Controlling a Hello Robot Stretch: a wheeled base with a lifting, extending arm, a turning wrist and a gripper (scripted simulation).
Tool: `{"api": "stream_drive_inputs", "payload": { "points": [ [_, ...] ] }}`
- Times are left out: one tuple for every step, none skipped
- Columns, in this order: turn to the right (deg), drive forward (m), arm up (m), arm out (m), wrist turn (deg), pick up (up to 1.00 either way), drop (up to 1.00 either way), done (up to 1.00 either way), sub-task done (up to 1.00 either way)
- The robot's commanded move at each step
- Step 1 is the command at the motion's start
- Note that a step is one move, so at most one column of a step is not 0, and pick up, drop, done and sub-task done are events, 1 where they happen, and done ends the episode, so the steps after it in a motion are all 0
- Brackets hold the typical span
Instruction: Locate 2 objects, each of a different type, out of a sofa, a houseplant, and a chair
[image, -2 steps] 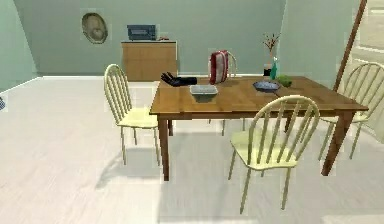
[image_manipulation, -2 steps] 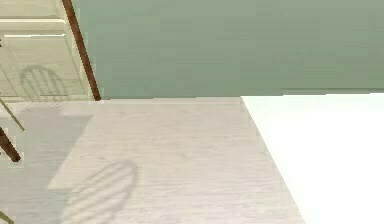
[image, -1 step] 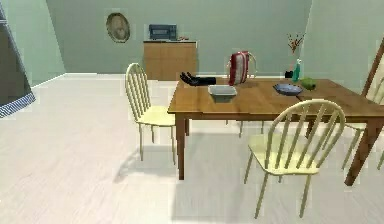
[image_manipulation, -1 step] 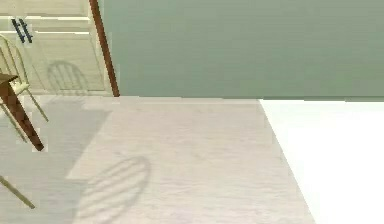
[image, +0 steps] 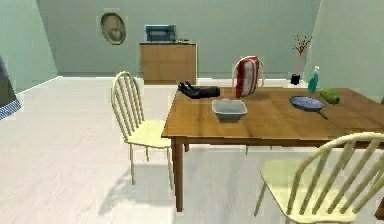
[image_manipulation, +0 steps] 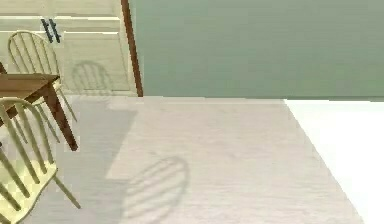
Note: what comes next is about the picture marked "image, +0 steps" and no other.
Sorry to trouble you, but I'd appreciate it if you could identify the brown wooden dining table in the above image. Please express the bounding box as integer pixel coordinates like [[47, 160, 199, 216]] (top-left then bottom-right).
[[161, 85, 384, 221]]

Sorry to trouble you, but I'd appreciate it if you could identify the black glove-shaped object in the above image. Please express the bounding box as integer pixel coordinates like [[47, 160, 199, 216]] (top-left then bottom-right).
[[177, 80, 221, 100]]

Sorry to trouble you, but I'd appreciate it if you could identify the brown wooden cabinet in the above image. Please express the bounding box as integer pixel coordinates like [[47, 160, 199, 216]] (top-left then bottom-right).
[[138, 41, 198, 85]]

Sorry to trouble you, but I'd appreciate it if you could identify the oval framed picture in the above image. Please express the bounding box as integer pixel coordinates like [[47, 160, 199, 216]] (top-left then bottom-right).
[[100, 12, 128, 46]]

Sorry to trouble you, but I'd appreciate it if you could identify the grey square bowl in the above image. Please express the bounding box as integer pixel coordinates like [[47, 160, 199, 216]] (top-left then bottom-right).
[[211, 99, 249, 123]]

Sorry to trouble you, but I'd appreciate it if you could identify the blue frying pan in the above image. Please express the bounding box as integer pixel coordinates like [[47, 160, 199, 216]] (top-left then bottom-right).
[[288, 95, 329, 121]]

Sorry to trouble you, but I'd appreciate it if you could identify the teal spray bottle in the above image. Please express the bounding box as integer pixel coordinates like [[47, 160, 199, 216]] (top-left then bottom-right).
[[307, 65, 321, 94]]

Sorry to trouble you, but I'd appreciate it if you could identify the red-twig houseplant in black pot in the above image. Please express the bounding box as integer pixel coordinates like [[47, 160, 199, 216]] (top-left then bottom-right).
[[289, 33, 314, 86]]

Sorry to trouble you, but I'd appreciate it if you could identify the green lettuce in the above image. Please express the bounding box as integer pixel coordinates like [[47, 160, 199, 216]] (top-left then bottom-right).
[[319, 87, 341, 105]]

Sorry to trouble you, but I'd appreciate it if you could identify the dark blue-edged furniture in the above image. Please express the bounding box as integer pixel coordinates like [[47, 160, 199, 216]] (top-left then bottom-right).
[[0, 54, 22, 121]]

